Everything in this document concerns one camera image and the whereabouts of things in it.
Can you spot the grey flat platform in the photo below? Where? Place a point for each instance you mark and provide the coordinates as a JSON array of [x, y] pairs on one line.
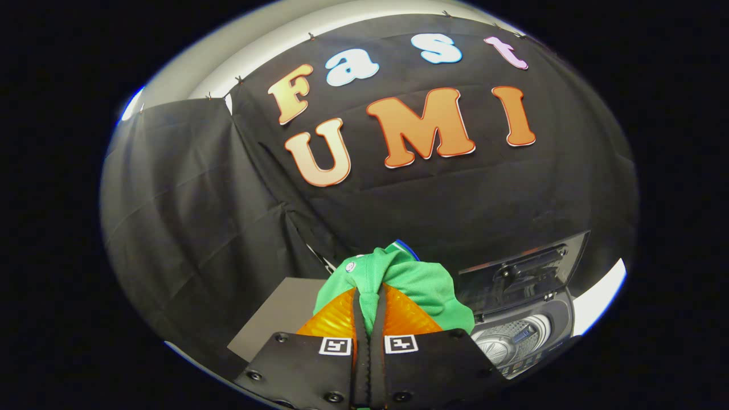
[[279, 313]]

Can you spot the black backdrop cloth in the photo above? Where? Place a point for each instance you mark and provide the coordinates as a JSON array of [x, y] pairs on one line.
[[427, 199]]

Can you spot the green shirt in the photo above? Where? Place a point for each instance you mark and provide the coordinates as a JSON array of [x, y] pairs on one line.
[[421, 285]]

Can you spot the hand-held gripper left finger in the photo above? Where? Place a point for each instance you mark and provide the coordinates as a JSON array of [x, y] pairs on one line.
[[361, 353]]

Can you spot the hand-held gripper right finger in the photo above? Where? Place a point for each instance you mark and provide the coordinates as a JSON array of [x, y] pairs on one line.
[[379, 353]]

